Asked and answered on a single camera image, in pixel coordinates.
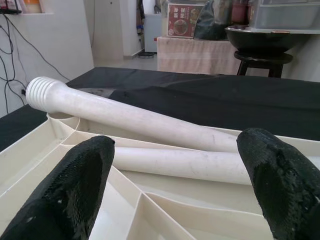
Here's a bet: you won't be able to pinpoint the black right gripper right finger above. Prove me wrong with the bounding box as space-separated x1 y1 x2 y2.
236 127 320 240

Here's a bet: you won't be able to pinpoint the red printed box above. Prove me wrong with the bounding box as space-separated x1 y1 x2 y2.
166 2 205 40

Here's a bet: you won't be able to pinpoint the looped black wall cable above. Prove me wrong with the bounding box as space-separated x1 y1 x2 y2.
0 14 28 106

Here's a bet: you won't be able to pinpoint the black tablecloth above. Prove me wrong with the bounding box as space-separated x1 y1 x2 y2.
0 66 320 153

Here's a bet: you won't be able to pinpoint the hanging dark clothes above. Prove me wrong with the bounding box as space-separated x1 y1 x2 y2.
135 0 146 38

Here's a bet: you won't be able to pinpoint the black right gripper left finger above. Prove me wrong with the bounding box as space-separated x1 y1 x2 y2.
0 136 116 240

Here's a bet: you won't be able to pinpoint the dark bag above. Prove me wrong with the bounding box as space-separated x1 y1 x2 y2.
193 1 228 41

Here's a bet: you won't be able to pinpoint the black wok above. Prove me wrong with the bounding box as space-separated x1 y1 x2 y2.
224 24 313 55

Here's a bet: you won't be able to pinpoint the white plastic table top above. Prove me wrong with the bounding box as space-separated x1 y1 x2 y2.
0 111 320 240

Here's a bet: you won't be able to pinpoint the white cabinet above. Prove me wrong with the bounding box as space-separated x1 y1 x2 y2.
144 13 159 54

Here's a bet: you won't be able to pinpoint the long black wall cable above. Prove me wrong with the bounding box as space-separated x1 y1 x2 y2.
2 12 73 82

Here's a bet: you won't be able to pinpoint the white plastic table leg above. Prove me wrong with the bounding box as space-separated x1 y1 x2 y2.
25 76 245 153
113 146 253 186

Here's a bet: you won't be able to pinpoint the clear plastic storage box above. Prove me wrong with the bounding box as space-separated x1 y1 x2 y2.
247 0 320 32

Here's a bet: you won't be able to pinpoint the dark red container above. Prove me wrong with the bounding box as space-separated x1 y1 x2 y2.
231 0 251 26

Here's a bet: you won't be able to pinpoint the black round stool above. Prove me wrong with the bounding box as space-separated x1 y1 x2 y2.
233 49 294 78

